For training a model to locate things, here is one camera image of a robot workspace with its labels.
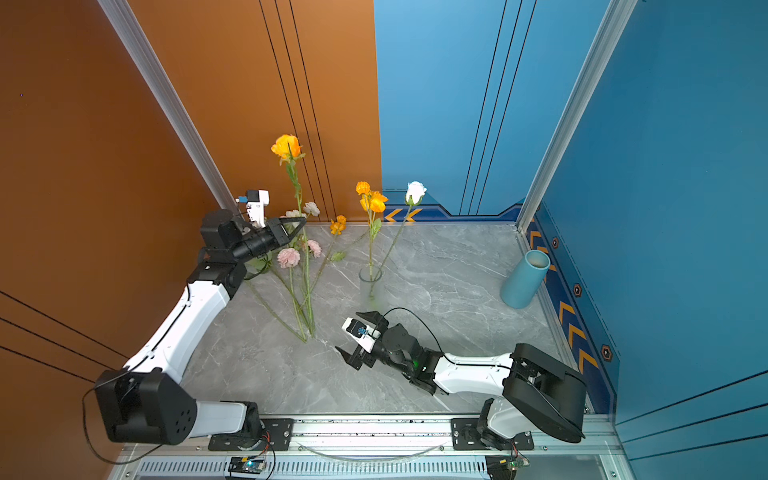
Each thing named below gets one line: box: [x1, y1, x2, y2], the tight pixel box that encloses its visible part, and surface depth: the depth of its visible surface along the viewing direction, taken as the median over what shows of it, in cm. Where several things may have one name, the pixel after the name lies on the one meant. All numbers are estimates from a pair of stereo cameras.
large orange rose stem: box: [271, 134, 315, 339], surface depth 78 cm
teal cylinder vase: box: [501, 250, 551, 309], surface depth 88 cm
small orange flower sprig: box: [356, 181, 389, 299], surface depth 76 cm
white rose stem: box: [369, 181, 428, 299], surface depth 74 cm
